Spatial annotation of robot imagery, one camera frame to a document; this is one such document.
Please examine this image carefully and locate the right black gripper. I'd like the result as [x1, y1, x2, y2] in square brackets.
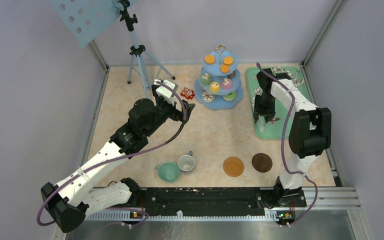
[253, 93, 276, 124]

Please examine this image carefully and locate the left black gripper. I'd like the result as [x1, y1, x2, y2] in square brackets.
[144, 85, 195, 137]

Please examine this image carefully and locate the white chocolate drizzle donut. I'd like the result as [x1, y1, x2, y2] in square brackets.
[201, 90, 215, 103]

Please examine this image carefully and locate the yellow dome cake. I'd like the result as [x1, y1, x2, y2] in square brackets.
[208, 81, 222, 93]

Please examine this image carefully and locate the green dome cake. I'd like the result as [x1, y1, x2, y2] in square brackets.
[199, 72, 212, 86]

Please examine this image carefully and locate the green glazed donut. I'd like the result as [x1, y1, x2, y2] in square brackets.
[222, 91, 237, 102]

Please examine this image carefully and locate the blue three-tier cake stand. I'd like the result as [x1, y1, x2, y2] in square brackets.
[194, 44, 244, 110]

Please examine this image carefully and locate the pink dome cake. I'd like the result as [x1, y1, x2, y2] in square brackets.
[220, 77, 233, 91]

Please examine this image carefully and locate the small brown cookie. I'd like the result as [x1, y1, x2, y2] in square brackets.
[220, 64, 230, 73]

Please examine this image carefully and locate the round orange biscuit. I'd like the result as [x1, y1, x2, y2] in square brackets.
[204, 54, 216, 65]
[222, 55, 235, 66]

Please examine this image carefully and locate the white grey teacup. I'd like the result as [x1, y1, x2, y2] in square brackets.
[177, 151, 196, 172]

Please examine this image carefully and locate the dark brown saucer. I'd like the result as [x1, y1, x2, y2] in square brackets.
[251, 153, 273, 173]

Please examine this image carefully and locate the green teacup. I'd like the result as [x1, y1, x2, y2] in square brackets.
[155, 162, 181, 183]

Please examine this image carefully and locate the orange saucer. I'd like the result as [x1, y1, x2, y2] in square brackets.
[223, 156, 245, 177]

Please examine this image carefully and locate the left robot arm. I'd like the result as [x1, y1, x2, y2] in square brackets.
[36, 96, 195, 233]

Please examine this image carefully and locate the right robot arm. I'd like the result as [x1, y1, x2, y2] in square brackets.
[253, 68, 332, 209]

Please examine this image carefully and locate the red owl toy block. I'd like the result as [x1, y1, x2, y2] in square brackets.
[180, 87, 195, 100]

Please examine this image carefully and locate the green floral serving tray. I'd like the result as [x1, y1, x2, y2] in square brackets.
[245, 66, 310, 140]

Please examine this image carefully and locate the light blue tripod stand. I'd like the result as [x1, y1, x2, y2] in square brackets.
[112, 0, 176, 98]

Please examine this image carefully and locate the blue perforated board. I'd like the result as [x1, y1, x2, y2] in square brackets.
[48, 0, 137, 48]

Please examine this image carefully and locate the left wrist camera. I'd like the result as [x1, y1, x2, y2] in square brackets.
[153, 79, 179, 106]

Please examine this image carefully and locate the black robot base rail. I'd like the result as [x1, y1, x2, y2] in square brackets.
[125, 185, 307, 221]

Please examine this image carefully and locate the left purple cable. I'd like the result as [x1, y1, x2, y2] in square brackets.
[36, 81, 190, 228]

